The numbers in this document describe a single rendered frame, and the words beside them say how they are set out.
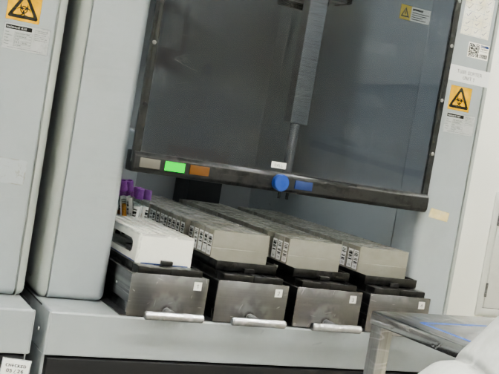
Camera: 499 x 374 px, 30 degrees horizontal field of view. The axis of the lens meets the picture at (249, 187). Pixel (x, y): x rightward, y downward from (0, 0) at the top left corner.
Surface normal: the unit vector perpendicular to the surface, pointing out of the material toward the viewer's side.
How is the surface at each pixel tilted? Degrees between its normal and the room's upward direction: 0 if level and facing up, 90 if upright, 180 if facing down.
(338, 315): 90
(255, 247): 90
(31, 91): 90
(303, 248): 90
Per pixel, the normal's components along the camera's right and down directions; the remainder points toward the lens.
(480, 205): 0.43, 0.12
